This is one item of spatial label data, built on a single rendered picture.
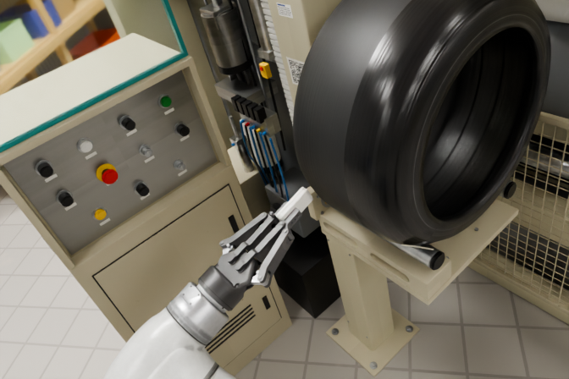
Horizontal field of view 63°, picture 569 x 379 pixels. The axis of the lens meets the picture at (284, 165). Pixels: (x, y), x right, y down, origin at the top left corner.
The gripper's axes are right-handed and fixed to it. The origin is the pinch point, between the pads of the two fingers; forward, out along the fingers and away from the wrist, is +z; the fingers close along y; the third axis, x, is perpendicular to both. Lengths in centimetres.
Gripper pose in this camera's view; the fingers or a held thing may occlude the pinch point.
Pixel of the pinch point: (295, 206)
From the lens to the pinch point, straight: 81.4
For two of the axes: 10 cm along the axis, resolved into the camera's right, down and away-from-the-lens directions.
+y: -6.2, -3.6, 6.9
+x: 4.1, 6.1, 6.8
